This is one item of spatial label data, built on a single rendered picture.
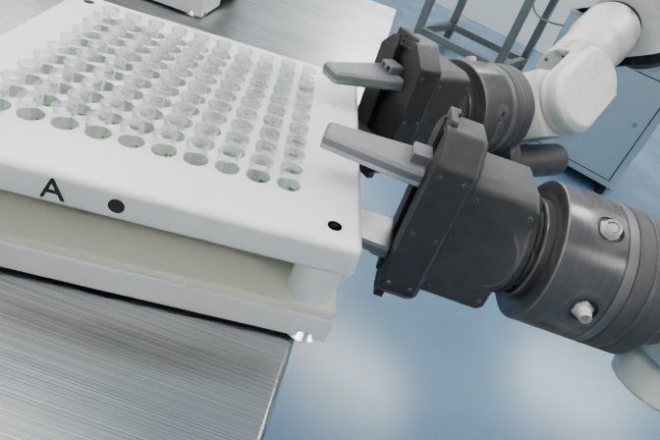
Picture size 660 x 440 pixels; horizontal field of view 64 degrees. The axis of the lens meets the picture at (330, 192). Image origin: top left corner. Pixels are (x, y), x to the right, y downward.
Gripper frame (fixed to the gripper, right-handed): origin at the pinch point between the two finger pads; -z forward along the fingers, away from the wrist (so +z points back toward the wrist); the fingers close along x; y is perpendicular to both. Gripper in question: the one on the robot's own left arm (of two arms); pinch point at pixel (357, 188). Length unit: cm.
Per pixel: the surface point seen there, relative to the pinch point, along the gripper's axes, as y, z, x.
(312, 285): -6.4, -0.8, 2.9
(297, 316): -6.7, -1.0, 5.1
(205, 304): -7.4, -5.9, 5.9
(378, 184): 162, 19, 90
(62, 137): -5.7, -15.4, -0.3
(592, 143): 236, 120, 68
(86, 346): -11.4, -10.4, 6.9
